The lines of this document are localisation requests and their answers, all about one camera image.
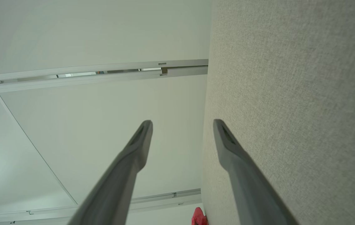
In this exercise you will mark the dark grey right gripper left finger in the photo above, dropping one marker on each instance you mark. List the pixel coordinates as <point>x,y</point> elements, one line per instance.
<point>115,187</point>

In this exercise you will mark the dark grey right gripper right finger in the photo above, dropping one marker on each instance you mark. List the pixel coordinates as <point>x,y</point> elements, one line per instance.
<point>252,193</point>

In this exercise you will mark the red and white shirt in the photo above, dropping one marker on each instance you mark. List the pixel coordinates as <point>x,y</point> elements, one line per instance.
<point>198,217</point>

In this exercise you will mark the grey metal partition post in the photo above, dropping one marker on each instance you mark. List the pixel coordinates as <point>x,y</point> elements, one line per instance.
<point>87,79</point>
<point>158,200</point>

